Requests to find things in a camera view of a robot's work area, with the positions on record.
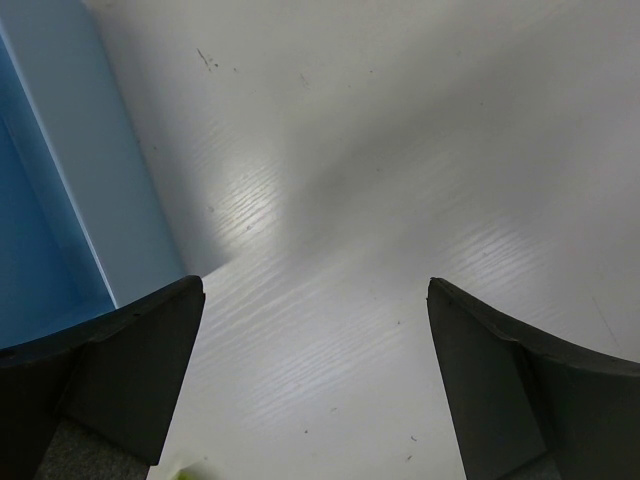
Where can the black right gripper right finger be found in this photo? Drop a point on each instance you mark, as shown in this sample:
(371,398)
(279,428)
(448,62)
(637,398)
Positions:
(526,404)

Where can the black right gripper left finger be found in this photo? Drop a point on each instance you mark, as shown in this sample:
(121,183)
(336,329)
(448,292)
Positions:
(96,400)

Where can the lime lego brick right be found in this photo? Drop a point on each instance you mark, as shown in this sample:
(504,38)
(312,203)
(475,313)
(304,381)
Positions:
(187,473)

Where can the light blue container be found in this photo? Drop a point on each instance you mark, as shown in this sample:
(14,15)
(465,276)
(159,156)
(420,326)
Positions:
(82,230)

